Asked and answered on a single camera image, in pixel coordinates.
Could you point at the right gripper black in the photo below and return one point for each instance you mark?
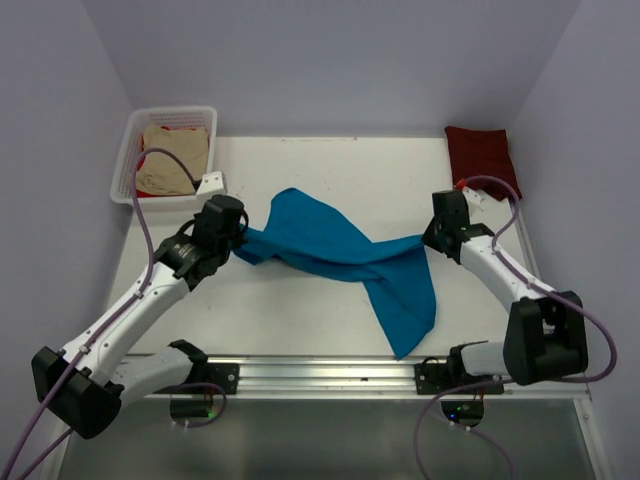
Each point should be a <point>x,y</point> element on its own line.
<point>428,237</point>

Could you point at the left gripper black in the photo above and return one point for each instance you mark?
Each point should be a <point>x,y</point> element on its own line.
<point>238,238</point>

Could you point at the blue t shirt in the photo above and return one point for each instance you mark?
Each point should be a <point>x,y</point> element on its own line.
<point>314,237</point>

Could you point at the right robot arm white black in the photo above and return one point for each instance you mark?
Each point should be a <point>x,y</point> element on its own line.
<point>544,339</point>

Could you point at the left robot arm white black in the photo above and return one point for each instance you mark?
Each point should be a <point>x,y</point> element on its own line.
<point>86,384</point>

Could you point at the folded dark red t shirt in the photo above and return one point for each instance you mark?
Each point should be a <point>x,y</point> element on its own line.
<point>475,152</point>

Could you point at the beige t shirt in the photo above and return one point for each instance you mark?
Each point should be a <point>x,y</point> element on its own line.
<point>191,147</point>

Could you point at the white plastic basket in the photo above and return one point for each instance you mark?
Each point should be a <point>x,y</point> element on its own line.
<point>175,117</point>

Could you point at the red t shirt in basket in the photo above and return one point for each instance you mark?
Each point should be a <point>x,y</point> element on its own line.
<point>141,150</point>

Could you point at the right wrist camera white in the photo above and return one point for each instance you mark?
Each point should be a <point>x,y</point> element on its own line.
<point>473,198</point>

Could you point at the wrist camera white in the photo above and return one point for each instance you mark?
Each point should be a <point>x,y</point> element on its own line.
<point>473,198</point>
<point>212,183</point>

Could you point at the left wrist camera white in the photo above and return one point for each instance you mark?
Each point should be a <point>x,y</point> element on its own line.
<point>212,183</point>

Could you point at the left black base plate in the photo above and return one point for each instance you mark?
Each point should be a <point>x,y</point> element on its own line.
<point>225,375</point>

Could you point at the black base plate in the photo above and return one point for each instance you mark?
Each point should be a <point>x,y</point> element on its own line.
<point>434,375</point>
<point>225,375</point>

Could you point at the aluminium mounting rail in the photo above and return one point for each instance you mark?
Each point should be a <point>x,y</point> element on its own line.
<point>325,375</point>

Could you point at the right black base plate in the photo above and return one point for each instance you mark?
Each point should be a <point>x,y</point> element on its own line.
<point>434,375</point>

